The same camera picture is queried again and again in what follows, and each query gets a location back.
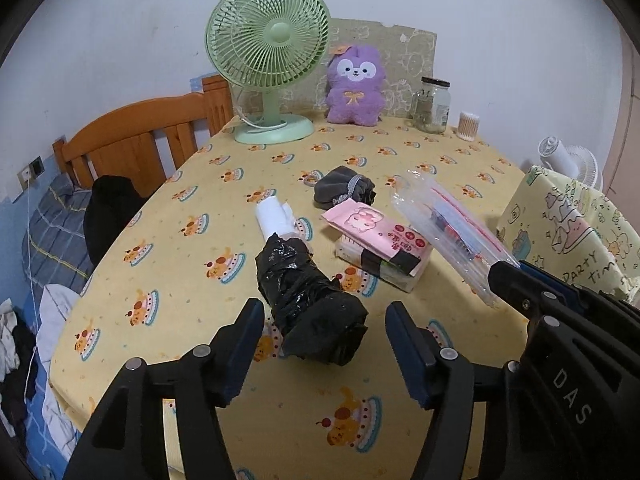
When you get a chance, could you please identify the green desk fan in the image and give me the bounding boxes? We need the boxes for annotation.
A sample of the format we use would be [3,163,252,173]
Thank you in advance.
[205,0,331,145]

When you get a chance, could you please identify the clear plastic zip bag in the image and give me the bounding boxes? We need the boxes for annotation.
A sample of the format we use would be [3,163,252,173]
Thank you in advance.
[392,170,520,306]

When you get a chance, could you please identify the yellow cartoon storage box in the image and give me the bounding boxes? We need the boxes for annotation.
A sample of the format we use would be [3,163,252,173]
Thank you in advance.
[497,166,639,306]

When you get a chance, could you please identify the grey drawstring pouch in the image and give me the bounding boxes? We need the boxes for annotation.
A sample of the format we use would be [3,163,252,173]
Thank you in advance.
[314,166,376,210]

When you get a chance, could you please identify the black plastic bag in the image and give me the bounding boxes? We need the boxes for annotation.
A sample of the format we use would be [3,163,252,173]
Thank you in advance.
[256,234,368,366]

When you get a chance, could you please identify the white standing fan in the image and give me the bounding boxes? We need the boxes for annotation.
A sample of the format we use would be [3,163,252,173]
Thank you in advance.
[538,136,603,191]

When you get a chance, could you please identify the wooden bed headboard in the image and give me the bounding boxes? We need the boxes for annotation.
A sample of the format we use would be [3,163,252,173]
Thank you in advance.
[52,75,233,196]

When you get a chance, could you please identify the black chair back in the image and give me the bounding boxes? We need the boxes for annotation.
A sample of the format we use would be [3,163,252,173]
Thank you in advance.
[84,176,146,266]

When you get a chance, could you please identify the wall power outlet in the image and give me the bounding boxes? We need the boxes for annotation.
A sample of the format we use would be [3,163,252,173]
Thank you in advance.
[17,156,44,191]

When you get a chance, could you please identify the purple plush toy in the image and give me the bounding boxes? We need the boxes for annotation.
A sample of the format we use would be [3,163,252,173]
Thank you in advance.
[326,44,385,127]

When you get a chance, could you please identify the glass jar with lid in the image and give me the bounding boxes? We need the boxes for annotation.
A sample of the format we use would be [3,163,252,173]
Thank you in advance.
[410,77,451,134]

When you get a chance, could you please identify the pink tissue pack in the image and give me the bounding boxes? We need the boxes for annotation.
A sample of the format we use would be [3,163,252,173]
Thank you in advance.
[321,198,433,292]

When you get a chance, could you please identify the white clothes on bed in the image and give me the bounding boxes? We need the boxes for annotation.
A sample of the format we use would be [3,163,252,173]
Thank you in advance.
[1,284,79,464]

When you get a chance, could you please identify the blue plaid pillow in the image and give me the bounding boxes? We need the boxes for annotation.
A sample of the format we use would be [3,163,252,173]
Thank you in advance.
[22,174,93,302]

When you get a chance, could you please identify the white cloth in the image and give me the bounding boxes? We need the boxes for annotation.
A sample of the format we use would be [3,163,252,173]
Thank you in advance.
[255,196,297,240]

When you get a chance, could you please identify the beige door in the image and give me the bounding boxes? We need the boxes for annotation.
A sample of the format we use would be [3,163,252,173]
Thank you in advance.
[603,29,640,231]

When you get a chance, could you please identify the cotton swab container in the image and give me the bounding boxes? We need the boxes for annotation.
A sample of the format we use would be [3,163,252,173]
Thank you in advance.
[456,112,480,142]

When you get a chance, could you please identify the beige patterned board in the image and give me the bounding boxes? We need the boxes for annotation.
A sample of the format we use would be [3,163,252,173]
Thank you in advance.
[240,17,438,118]

